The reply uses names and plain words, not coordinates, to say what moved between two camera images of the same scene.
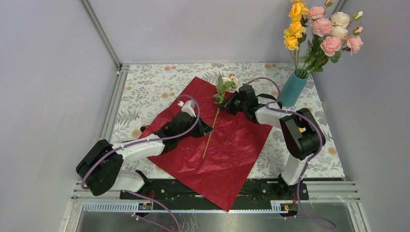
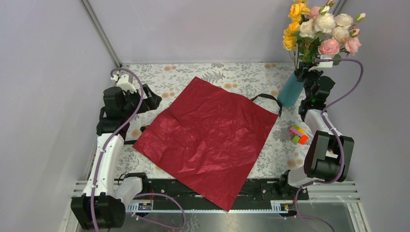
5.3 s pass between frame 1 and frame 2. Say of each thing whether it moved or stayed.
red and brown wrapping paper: stayed
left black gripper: moved
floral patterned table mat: stayed
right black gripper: moved
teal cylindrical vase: stayed
